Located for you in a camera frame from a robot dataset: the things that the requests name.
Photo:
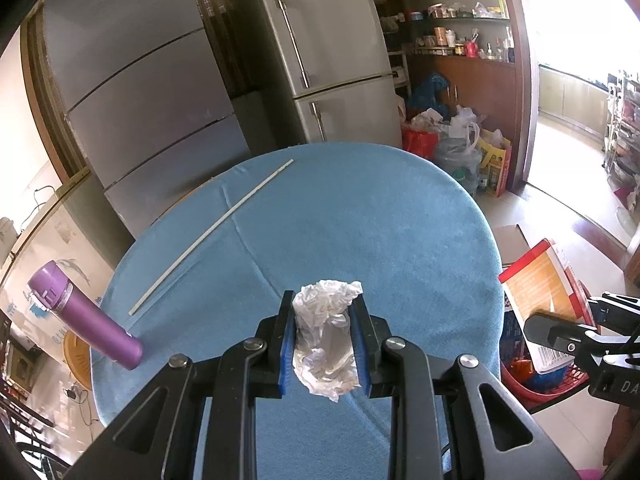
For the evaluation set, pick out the red cup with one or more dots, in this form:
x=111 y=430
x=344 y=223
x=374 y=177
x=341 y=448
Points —
x=470 y=50

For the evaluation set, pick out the yellow paper bag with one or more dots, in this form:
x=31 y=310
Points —
x=495 y=165

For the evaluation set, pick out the round blue-cloth table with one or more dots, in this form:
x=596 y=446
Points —
x=360 y=220

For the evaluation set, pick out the flat cardboard piece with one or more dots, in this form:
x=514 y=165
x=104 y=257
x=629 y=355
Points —
x=512 y=245

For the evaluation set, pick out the wooden shelf cabinet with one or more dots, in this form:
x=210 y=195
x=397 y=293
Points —
x=480 y=85

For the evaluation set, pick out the person's right hand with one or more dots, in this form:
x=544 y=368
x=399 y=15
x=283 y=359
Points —
x=620 y=435

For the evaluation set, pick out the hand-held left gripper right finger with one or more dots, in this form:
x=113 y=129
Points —
x=361 y=350

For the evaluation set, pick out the long white stick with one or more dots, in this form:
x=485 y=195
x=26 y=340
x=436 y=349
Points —
x=210 y=230

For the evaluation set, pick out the large silver three-section fridge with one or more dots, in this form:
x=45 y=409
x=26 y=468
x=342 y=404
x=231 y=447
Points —
x=140 y=100

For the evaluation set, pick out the shelf jars and bottles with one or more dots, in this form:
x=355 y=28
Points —
x=450 y=15

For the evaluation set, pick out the purple thermos bottle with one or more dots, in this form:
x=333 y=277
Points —
x=85 y=315

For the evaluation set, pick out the large dark blue bag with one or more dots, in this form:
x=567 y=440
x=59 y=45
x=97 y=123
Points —
x=427 y=92

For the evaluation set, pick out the metal storage rack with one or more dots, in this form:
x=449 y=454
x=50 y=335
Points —
x=622 y=140

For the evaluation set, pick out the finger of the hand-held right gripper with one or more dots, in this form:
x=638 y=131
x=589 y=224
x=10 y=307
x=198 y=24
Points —
x=620 y=312
x=560 y=332

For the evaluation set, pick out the pile of bags by door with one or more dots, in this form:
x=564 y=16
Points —
x=457 y=125

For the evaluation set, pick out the red plastic mesh basket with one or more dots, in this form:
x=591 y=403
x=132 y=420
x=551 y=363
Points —
x=555 y=395

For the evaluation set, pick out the silver two-door fridge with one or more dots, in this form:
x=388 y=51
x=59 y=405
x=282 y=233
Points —
x=340 y=35

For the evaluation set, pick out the white corner rack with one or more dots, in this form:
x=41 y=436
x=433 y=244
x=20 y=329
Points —
x=401 y=72

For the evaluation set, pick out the white tissue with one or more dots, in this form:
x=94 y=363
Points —
x=325 y=330

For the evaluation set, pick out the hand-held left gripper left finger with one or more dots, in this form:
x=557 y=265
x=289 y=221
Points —
x=286 y=355

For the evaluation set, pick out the orange round basin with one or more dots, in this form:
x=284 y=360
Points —
x=75 y=362

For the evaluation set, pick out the black metal chair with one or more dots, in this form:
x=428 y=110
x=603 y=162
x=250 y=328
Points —
x=25 y=425

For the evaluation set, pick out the orange and white carton box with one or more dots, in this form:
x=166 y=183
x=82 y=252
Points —
x=540 y=295

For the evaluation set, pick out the red shopping bag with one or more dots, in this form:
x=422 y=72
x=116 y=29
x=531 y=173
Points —
x=420 y=144

